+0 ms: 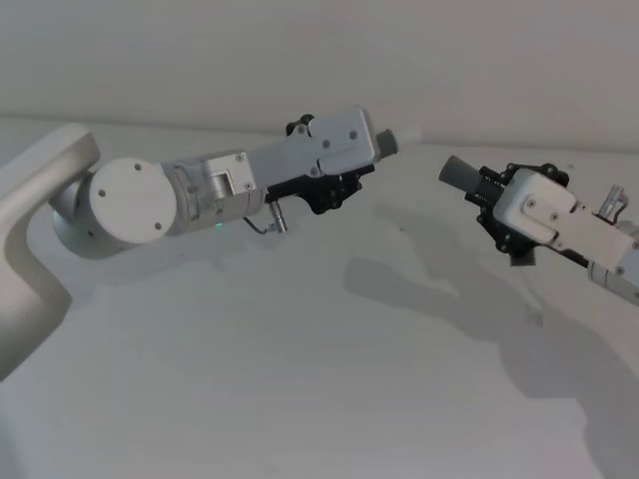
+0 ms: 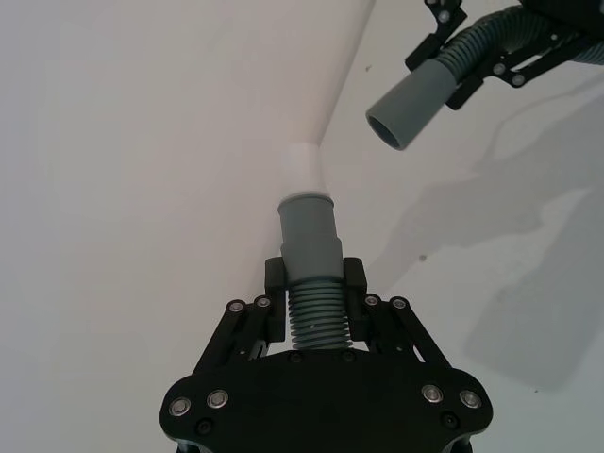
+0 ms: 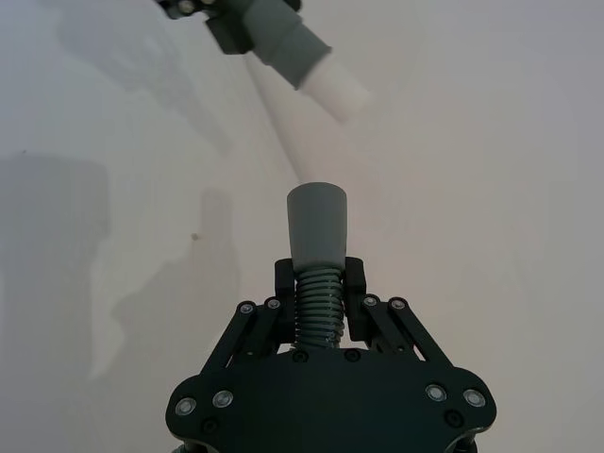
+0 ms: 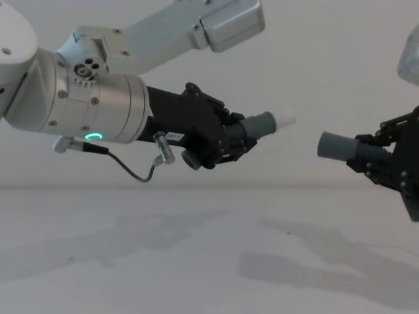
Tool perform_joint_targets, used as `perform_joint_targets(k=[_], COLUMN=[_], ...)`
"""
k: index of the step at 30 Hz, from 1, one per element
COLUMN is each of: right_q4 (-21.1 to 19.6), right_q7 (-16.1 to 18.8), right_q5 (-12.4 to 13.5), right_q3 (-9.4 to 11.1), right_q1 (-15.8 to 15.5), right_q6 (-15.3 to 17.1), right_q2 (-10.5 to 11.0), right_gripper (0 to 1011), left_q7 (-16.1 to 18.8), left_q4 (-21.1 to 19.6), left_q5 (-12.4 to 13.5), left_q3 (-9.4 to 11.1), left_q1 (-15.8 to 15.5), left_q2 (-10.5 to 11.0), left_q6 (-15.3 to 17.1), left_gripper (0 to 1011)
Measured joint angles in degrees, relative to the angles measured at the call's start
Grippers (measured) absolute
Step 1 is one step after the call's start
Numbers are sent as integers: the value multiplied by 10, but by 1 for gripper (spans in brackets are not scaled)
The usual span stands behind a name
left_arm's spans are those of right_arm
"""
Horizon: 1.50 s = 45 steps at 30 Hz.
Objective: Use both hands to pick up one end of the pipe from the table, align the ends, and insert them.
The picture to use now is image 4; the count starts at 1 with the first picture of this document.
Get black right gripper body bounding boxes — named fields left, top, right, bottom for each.
left=392, top=116, right=419, bottom=224

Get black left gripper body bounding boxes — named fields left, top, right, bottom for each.
left=135, top=85, right=227, bottom=169

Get white tapered plastic nozzle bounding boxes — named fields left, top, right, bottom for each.
left=272, top=113, right=299, bottom=133

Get white table cloth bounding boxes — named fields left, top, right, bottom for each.
left=0, top=186, right=419, bottom=314

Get thin dark cable silver plugs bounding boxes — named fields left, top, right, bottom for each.
left=53, top=130, right=176, bottom=183

